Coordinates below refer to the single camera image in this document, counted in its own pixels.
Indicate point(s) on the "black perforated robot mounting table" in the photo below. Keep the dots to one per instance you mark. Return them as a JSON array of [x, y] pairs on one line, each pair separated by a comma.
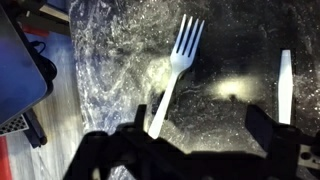
[[20, 73]]

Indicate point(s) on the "orange and black bar clamp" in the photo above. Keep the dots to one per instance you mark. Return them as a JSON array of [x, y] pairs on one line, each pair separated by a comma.
[[35, 130]]

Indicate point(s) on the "white plastic knife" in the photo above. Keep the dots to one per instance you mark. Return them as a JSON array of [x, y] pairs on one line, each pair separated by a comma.
[[285, 86]]

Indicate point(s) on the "white plastic fork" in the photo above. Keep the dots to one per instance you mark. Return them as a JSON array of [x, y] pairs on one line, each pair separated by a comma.
[[180, 61]]

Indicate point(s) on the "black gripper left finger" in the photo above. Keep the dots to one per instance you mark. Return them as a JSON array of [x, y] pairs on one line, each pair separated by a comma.
[[141, 117]]

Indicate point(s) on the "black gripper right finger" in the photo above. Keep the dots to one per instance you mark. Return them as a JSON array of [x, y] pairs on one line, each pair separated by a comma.
[[263, 130]]

